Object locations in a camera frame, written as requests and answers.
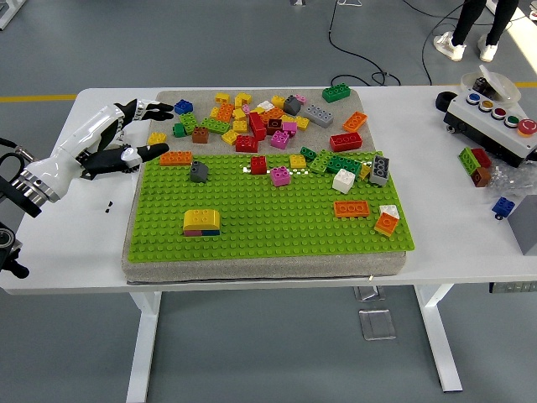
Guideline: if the light green two-by-four brick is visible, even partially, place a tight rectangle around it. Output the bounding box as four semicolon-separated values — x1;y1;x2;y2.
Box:
199;117;231;135

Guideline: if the blue brick with keyring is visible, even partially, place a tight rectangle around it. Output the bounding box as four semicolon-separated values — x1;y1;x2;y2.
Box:
491;196;516;220

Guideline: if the white table leg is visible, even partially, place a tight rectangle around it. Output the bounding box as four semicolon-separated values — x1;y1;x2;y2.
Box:
413;284;463;394
125;289;164;403

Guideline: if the orange flat long brick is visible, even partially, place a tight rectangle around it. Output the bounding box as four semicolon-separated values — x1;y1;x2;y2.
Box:
333;200;371;219

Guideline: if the light green long brick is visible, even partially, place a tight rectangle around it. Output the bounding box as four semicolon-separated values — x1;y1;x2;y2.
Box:
309;149;336;175

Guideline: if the dark green two-by-four brick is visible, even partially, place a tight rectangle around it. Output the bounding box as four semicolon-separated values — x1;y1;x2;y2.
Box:
321;82;352;103

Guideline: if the dark green long brick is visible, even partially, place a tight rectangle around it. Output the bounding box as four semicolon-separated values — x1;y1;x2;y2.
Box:
326;154;362;175

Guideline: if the black ring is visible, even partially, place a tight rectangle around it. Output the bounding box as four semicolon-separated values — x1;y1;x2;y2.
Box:
435;90;458;113

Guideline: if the red long brick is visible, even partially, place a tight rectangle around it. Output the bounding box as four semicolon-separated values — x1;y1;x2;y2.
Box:
248;111;268;141

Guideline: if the person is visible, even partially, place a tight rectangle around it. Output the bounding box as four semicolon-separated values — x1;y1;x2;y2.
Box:
433;0;521;63

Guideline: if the white square brick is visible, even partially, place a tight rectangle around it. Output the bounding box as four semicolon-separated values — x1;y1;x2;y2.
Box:
331;169;357;195

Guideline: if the white frame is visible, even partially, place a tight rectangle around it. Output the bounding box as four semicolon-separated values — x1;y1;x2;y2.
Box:
0;0;21;30

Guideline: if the dark grey sloped brick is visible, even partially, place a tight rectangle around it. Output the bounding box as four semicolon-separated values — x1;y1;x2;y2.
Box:
189;161;210;184
282;95;303;116

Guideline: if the black floor cable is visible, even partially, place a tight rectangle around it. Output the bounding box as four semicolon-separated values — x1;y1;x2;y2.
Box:
420;0;467;86
326;0;402;88

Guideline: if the orange two-by-four brick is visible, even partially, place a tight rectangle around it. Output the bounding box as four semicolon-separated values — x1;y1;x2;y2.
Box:
159;150;194;167

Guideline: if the grey-brown mat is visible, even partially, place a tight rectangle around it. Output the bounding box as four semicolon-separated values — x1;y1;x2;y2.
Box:
120;87;409;283

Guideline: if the clear floor plate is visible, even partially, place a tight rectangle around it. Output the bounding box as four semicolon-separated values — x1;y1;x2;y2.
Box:
353;285;385;301
358;309;398;341

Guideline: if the red two-by-four brick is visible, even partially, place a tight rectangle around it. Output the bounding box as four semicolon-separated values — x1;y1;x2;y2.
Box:
329;131;363;153

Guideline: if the orange and yellow brick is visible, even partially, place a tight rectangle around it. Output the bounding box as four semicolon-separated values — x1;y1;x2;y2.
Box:
373;212;399;239

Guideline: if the clear plastic bag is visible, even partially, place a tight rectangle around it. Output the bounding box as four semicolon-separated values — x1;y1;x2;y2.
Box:
486;161;537;198

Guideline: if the round clear lidded container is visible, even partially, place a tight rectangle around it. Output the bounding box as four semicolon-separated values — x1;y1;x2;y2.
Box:
460;64;523;106

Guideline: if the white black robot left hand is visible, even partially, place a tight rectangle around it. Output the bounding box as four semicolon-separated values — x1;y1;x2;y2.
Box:
24;99;175;201

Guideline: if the grey two-by-four brick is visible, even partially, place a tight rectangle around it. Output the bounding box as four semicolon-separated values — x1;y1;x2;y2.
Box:
368;154;392;186
302;104;336;129

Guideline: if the grey box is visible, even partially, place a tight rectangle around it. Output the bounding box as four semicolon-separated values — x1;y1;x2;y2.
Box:
506;193;537;256

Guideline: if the yellow domed brick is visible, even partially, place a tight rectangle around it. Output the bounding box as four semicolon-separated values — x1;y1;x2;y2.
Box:
182;208;222;232

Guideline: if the green studded baseplate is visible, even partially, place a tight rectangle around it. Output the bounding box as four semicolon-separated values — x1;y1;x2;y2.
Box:
127;149;416;264

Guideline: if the table height control panel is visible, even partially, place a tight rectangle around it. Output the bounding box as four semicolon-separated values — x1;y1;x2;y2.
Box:
488;281;537;294

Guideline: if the white push-button control box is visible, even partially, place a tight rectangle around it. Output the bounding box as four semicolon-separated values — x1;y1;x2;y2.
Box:
443;90;537;169

